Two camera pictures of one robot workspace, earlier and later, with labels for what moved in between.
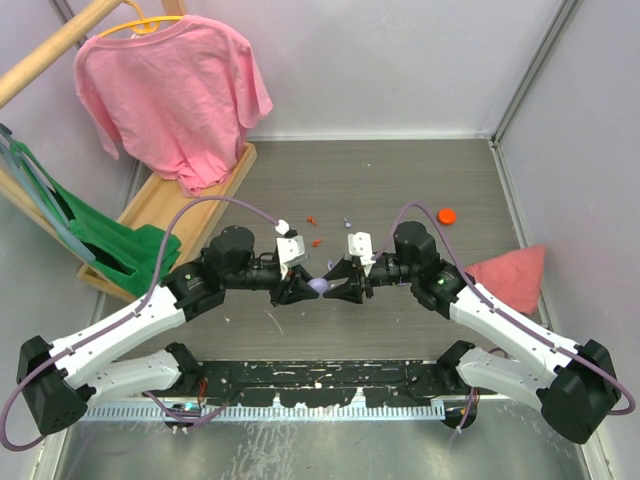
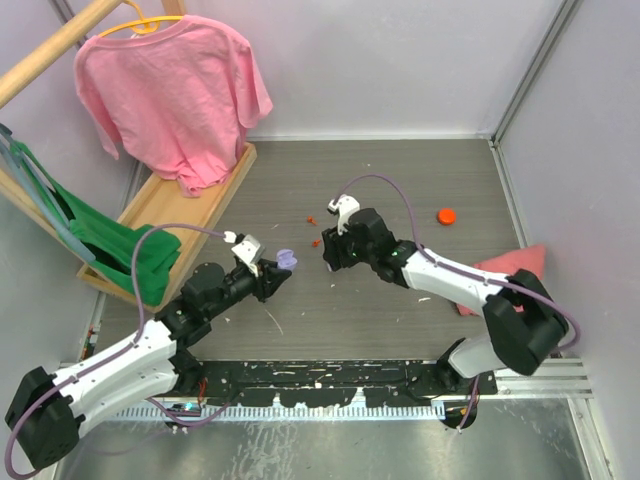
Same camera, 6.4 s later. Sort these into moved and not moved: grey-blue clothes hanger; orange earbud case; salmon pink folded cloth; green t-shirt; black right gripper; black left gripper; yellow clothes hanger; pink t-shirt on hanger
Moved: black right gripper; black left gripper
Not moved: yellow clothes hanger; orange earbud case; pink t-shirt on hanger; salmon pink folded cloth; grey-blue clothes hanger; green t-shirt
